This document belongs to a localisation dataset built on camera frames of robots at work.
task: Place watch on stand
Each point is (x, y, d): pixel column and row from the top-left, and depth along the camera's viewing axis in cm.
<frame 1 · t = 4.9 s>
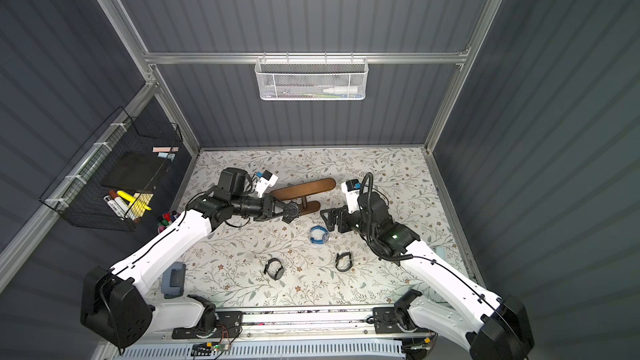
left hand: (290, 214, 72), fingers closed
right hand: (332, 212, 75), fingers open
black watch front left: (274, 268, 86), on the table
black slim band watch: (338, 256, 88), on the table

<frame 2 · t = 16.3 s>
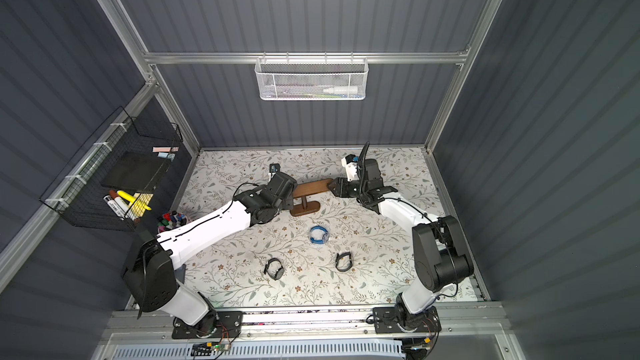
left hand: (287, 197, 84), fingers open
right hand: (331, 186, 88), fingers open
the named things where they were.

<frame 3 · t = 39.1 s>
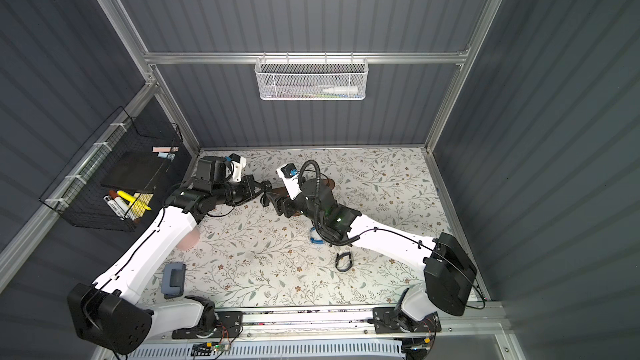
left hand: (267, 189, 75), fingers closed
right hand: (275, 190, 71), fingers open
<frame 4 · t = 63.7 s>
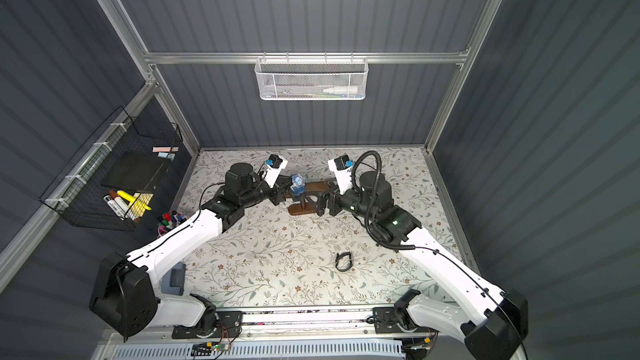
left hand: (293, 180, 77), fingers closed
right hand: (315, 190, 67), fingers open
